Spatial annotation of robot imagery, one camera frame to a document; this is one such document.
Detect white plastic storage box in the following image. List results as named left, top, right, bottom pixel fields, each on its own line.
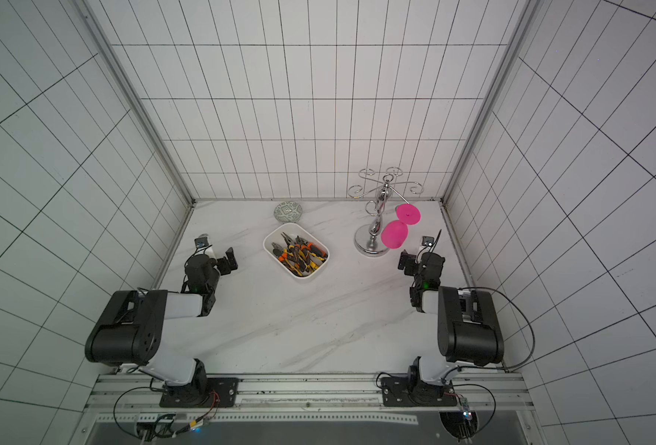
left=263, top=222, right=331, bottom=282

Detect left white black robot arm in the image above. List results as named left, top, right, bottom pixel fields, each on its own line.
left=85, top=248, right=238, bottom=408

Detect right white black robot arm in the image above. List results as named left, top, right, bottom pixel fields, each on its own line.
left=376, top=251, right=504, bottom=407

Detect orange black pliers in box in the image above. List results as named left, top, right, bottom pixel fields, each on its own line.
left=281, top=232, right=328, bottom=270

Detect pink wine glass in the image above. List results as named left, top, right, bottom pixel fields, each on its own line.
left=381, top=204, right=422, bottom=250

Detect chrome glass holder stand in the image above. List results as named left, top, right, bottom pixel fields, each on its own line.
left=348, top=167, right=424, bottom=257

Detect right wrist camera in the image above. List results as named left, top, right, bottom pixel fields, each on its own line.
left=421, top=235, right=435, bottom=248

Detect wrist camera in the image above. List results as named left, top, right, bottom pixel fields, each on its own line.
left=421, top=235, right=435, bottom=248
left=195, top=234, right=212, bottom=252

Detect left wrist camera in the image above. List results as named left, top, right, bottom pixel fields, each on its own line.
left=195, top=234, right=212, bottom=252

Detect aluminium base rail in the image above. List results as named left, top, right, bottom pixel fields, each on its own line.
left=79, top=372, right=535, bottom=433

